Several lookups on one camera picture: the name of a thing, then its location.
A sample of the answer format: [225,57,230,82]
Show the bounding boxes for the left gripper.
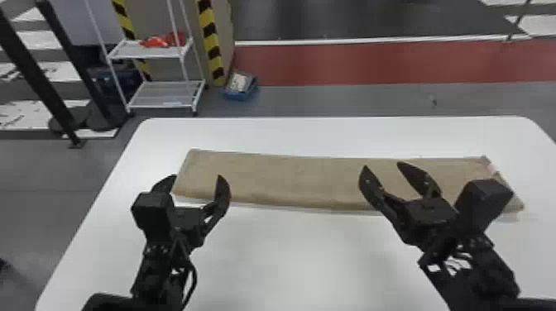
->
[150,174,232,252]

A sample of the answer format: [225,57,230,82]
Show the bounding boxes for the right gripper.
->
[357,161,460,258]

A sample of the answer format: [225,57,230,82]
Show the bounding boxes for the beige towel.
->
[170,148,525,215]

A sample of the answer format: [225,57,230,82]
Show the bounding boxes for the blue basket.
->
[223,70,261,103]

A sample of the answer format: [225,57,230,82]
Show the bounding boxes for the red packet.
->
[139,31,188,49]

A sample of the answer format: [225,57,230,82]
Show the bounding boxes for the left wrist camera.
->
[130,189,175,241]

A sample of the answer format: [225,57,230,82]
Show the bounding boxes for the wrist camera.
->
[130,189,175,241]
[453,178,515,237]

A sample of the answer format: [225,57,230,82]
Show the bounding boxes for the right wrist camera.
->
[453,178,515,237]

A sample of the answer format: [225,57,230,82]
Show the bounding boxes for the white wire rack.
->
[84,0,207,117]

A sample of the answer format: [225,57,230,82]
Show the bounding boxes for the yellow black striped post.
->
[197,0,228,88]
[110,0,154,82]

